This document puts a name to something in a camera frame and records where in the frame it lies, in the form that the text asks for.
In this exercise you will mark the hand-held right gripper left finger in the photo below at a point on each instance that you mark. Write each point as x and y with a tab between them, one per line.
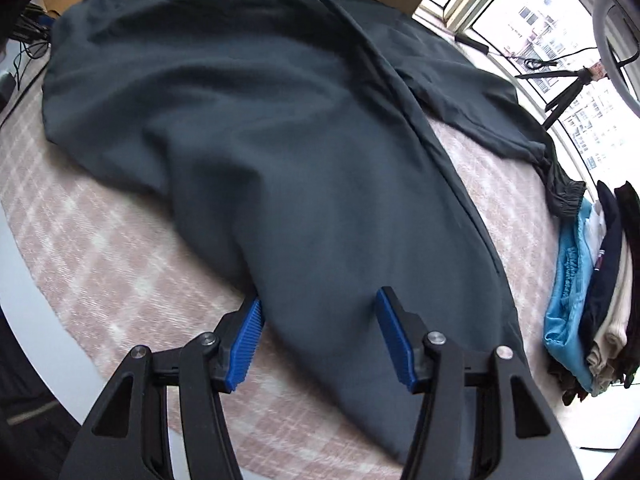
245	345

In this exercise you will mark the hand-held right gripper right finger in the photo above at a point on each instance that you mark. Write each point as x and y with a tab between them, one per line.
395	340

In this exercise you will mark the dark grey pants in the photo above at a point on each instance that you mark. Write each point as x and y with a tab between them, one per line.
275	135

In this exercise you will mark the pink plaid cloth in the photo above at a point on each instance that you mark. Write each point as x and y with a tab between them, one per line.
100	250

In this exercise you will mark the dark red folded garment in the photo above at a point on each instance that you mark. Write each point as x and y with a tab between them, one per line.
565	385

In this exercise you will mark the blue folded garment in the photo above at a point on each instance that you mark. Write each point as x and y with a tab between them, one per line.
565	285

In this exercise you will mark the navy folded garment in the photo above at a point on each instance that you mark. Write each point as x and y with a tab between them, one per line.
602	270

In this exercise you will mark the beige folded garment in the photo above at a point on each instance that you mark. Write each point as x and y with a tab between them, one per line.
615	320

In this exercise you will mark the black garment with yellow stripes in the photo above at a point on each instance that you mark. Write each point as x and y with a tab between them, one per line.
627	220

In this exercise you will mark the small tripod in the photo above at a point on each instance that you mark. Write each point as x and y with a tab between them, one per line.
562	100

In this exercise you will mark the black charger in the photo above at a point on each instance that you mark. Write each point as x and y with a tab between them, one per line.
5	87

